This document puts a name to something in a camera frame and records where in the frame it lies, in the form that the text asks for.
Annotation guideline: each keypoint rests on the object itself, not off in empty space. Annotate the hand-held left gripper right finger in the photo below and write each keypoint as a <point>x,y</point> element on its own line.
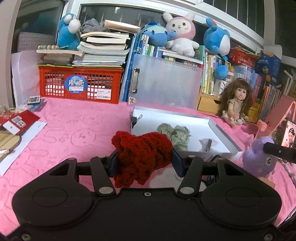
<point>177,162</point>

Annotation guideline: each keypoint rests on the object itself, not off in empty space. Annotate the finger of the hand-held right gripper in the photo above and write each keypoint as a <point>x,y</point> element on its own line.
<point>279,150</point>

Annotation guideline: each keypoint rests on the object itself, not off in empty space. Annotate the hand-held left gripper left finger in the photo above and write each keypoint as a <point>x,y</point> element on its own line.
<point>113,162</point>

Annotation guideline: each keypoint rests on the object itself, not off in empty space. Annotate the red knitted scrunchie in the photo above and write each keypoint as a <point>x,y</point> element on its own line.
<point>138,153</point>

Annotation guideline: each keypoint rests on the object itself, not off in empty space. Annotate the silver tray box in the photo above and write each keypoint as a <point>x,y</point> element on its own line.
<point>161,118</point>

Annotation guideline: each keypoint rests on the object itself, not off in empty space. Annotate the smartphone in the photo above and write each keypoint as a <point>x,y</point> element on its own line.
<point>290,134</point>

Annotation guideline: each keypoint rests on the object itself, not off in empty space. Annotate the purple plush toy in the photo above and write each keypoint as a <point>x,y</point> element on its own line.
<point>256,160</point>

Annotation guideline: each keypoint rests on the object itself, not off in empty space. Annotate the green floral scrunchie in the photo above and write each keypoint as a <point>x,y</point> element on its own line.
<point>178,136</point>

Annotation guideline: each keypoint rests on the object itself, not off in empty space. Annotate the grey hair clip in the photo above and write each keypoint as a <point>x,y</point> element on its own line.
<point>209,144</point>

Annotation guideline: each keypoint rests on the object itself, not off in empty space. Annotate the pink stand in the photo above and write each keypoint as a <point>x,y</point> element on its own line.
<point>282,109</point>

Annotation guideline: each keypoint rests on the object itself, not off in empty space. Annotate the black binder clip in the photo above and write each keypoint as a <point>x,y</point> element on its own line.
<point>133,121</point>

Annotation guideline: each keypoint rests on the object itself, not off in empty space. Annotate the pink rabbit print towel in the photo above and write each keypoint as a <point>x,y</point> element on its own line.
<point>76,129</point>

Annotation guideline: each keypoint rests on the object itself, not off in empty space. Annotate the brown-haired doll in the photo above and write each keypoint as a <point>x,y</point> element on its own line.
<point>235,104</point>

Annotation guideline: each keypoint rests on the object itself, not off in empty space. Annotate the bear charm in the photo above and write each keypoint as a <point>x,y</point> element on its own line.
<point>132,100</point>

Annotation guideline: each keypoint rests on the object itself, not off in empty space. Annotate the wooden drawer box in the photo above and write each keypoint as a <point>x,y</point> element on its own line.
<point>207,103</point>

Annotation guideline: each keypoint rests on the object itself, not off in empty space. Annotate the row of colourful thin books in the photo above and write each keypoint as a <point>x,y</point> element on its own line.
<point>259,85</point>

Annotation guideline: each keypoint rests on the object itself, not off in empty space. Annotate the white pipe rack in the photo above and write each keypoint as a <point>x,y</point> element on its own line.
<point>290,81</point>

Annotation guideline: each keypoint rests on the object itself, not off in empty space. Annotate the translucent clipboard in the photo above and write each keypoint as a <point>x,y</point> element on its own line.
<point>166,81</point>

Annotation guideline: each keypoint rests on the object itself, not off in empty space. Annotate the blue cardboard box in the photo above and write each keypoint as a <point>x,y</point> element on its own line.
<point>268,62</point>

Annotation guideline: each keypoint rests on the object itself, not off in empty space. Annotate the white paper sheet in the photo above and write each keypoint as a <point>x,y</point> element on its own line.
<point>27,136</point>

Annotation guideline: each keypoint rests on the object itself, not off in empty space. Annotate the row of upright books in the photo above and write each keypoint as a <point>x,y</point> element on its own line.
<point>208,69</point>

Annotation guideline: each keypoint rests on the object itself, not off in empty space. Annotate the red booklet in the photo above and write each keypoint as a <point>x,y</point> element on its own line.
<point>27,114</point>

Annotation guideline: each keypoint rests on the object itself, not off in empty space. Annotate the red mesh basket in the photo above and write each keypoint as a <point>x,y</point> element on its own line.
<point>242,58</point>

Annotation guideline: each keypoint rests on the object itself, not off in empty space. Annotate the small card box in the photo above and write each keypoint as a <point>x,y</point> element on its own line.
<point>34,99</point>

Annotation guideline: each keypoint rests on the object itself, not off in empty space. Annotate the wooden board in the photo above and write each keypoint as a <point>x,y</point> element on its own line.
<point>9,143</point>

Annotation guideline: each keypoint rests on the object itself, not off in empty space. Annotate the red plastic crate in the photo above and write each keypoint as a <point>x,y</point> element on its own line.
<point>57,71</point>

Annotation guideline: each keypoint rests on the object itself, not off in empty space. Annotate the stack of books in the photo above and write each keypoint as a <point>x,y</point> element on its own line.
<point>101,48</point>

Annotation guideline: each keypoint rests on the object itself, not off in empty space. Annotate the pink white rabbit plush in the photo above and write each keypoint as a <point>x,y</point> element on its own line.
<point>182,44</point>

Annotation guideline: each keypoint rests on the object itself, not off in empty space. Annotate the translucent plastic sheet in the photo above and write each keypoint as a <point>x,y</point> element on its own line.
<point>23,76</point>

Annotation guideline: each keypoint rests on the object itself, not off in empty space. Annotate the round blue plush toy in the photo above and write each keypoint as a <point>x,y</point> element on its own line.
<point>216,39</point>

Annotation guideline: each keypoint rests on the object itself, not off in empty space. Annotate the blue big-eared plush toy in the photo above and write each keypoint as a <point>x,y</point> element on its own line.
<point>155,32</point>

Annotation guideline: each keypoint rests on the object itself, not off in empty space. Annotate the blue and white plush toy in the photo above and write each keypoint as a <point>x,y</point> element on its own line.
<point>66,34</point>

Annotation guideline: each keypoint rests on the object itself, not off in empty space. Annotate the grey cloth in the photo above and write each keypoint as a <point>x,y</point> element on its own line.
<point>91,25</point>

